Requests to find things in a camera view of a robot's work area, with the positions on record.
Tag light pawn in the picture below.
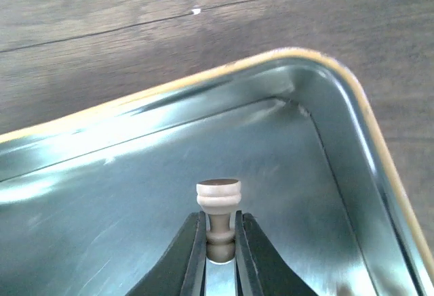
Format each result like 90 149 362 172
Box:
196 178 241 264

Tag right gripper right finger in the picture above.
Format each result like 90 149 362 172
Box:
235 211 316 295

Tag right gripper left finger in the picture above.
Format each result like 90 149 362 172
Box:
128 211 207 296

